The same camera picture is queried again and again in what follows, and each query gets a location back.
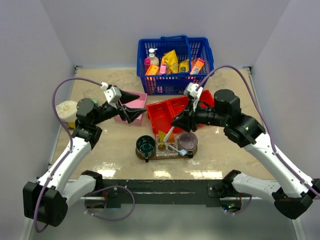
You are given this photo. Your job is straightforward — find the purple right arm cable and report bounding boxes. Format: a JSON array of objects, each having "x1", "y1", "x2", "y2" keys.
[{"x1": 194, "y1": 65, "x2": 320, "y2": 216}]

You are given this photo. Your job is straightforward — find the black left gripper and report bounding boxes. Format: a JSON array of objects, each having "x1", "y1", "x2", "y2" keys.
[{"x1": 92, "y1": 89, "x2": 146, "y2": 125}]

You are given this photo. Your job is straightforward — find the light blue toothbrush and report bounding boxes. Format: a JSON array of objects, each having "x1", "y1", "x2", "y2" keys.
[{"x1": 166, "y1": 143, "x2": 187, "y2": 156}]

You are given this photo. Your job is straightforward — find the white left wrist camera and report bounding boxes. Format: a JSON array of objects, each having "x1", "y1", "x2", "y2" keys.
[{"x1": 100, "y1": 82, "x2": 122, "y2": 109}]

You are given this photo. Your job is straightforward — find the yellow green packet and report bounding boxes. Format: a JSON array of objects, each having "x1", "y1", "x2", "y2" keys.
[{"x1": 178, "y1": 59, "x2": 191, "y2": 73}]

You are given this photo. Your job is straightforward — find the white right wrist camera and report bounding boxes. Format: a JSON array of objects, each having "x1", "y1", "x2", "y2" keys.
[{"x1": 183, "y1": 82, "x2": 203, "y2": 111}]

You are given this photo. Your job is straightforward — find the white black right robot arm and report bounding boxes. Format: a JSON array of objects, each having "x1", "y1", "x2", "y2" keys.
[{"x1": 171, "y1": 89, "x2": 320, "y2": 220}]

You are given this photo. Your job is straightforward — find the dark green mug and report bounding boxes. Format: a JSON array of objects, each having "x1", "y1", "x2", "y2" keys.
[{"x1": 136, "y1": 135, "x2": 156, "y2": 163}]

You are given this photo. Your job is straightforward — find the pink small box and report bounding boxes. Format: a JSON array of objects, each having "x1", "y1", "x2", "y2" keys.
[{"x1": 158, "y1": 64, "x2": 167, "y2": 75}]

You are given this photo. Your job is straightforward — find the white pump lotion bottle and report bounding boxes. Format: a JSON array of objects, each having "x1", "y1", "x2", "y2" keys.
[{"x1": 148, "y1": 48, "x2": 160, "y2": 67}]

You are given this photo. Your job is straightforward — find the translucent purple mug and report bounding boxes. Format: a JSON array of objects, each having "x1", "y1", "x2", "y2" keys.
[{"x1": 178, "y1": 132, "x2": 198, "y2": 159}]

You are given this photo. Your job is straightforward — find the orange box in basket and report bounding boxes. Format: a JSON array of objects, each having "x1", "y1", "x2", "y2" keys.
[{"x1": 190, "y1": 57, "x2": 205, "y2": 75}]

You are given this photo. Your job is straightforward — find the blue plastic shopping basket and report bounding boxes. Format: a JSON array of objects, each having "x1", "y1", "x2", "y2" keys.
[{"x1": 136, "y1": 35, "x2": 214, "y2": 95}]

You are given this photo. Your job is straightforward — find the orange carton left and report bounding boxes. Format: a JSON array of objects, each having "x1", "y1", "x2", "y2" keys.
[{"x1": 145, "y1": 64, "x2": 159, "y2": 76}]

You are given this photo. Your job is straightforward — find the red three-compartment bin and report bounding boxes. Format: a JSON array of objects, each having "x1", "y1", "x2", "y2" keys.
[{"x1": 146, "y1": 90, "x2": 220, "y2": 136}]

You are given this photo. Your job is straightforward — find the brown wooden oval tray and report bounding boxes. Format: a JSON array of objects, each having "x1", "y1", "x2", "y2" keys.
[{"x1": 135, "y1": 146, "x2": 198, "y2": 163}]

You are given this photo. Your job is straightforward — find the yellow snack bag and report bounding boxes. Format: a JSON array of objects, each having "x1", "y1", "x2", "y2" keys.
[{"x1": 163, "y1": 49, "x2": 179, "y2": 74}]

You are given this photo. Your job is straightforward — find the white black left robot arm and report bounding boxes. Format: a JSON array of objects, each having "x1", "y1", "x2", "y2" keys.
[{"x1": 22, "y1": 86, "x2": 146, "y2": 227}]

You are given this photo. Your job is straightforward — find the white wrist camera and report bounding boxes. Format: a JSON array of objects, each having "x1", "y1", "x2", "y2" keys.
[
  {"x1": 183, "y1": 82, "x2": 203, "y2": 111},
  {"x1": 100, "y1": 82, "x2": 122, "y2": 109}
]

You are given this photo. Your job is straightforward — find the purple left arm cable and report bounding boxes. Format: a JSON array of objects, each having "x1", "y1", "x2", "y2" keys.
[{"x1": 33, "y1": 77, "x2": 136, "y2": 233}]

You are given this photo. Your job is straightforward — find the clear acrylic toothbrush holder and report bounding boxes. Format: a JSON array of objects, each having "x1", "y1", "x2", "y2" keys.
[{"x1": 155, "y1": 134, "x2": 179, "y2": 158}]

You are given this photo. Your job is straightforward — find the cream tissue roll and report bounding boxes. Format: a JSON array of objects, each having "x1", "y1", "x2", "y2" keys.
[{"x1": 55, "y1": 100, "x2": 78, "y2": 129}]

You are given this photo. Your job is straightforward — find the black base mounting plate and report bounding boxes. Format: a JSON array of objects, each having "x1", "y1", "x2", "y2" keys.
[{"x1": 87, "y1": 179, "x2": 239, "y2": 208}]

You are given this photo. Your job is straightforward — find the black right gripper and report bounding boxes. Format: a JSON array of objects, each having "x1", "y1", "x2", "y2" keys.
[{"x1": 171, "y1": 97, "x2": 229, "y2": 132}]

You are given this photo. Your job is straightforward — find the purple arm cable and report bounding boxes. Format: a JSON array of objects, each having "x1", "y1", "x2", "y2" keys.
[
  {"x1": 33, "y1": 77, "x2": 136, "y2": 233},
  {"x1": 194, "y1": 65, "x2": 320, "y2": 216}
]

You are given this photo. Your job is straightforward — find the pink drawer box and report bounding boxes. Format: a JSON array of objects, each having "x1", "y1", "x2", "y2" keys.
[{"x1": 113, "y1": 90, "x2": 148, "y2": 127}]

